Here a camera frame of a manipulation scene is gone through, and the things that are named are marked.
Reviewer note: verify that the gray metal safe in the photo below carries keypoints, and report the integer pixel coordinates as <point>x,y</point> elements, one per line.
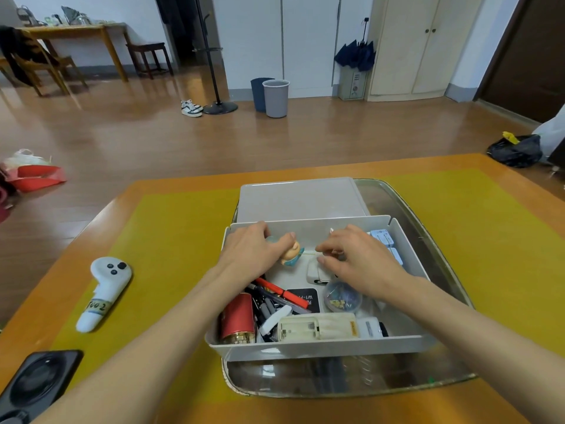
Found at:
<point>352,83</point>

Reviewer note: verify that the clear round clip container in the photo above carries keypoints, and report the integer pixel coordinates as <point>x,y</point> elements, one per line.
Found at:
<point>342,300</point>

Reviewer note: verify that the white box lid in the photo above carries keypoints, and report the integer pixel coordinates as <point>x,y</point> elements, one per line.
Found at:
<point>300,200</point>

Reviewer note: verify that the red marker pen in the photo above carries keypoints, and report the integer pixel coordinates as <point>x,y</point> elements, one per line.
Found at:
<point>273,287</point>

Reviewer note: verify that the wooden side table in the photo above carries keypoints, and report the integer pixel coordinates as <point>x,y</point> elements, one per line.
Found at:
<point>75,29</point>

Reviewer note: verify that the white tube black cap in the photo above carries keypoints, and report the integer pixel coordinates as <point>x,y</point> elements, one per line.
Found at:
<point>368,327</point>

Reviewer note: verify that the yellow table mat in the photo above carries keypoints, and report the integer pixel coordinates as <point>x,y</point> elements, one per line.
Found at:
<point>176,242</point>

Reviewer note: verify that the black smartphone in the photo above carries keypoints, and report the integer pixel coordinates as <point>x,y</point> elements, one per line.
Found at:
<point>39,379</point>

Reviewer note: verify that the silver pot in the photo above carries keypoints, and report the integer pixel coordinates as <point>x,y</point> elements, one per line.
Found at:
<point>75,17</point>

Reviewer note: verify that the white handheld controller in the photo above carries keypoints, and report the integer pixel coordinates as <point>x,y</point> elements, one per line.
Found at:
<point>106,282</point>

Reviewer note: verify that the yellow blue cartoon figurine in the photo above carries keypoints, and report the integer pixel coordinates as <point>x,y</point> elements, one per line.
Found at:
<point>291,253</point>

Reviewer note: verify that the navy folded umbrella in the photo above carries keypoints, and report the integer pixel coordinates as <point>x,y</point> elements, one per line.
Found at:
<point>355,55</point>

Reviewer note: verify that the stainless steel tray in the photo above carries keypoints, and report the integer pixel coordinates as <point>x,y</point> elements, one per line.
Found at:
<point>353,379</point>

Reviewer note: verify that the cream two-door cabinet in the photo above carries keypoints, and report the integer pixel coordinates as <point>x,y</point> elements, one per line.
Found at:
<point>406,44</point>

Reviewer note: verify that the gray trash bin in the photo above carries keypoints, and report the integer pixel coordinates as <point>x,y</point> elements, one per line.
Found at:
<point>276,99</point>

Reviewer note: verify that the black WiFi device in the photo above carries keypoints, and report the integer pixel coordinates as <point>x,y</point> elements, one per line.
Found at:
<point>304,300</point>

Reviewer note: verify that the white storage box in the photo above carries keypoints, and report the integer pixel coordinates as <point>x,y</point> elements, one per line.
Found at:
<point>331,348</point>

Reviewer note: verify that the dark wooden stool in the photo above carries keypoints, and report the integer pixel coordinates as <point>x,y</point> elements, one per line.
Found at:
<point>148,46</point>

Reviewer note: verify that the black garbage bag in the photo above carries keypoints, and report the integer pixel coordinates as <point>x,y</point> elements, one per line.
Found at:
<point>514,152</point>

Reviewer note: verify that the bundle of black pens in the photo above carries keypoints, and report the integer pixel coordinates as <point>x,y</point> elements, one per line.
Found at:
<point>265,311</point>

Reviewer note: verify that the dark blue trash bin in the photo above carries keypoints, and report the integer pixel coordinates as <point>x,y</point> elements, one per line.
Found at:
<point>257,94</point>

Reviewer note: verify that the person's right forearm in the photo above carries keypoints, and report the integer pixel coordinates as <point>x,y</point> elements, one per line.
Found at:
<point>485,335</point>

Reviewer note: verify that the red cylindrical can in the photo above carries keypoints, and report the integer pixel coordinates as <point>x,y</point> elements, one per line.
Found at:
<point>238,317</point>

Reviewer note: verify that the wooden chair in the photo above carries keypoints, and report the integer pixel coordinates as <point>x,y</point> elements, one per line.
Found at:
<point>57,61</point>

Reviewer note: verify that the black jacket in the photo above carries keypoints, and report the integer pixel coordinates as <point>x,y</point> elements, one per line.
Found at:
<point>17,52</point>

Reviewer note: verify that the dark brown door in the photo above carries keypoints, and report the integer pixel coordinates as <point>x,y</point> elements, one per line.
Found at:
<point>525,57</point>

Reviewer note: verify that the white built-in wardrobe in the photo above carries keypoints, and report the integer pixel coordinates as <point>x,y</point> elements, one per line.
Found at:
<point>251,39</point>

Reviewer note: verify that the light blue small box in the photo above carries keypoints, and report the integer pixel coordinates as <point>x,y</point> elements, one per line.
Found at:
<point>382,238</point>
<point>396,256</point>

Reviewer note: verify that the person's left forearm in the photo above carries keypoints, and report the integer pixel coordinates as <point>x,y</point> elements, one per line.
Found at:
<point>145,357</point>

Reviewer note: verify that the red plastic bag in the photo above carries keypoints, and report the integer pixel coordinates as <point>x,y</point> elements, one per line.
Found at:
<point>35,181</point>

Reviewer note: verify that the white sneaker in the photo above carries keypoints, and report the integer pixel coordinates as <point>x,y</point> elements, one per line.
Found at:
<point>190,102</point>
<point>192,112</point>

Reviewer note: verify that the silver kettle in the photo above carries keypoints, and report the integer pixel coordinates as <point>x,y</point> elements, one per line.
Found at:
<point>26,17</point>

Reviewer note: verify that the person's right hand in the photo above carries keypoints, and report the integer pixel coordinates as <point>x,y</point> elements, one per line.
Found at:
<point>371,269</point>

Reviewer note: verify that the person's left hand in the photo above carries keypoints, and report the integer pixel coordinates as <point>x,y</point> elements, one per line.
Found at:
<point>247,256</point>

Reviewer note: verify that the black coat stand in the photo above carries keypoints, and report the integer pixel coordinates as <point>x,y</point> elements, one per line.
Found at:
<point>220,108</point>

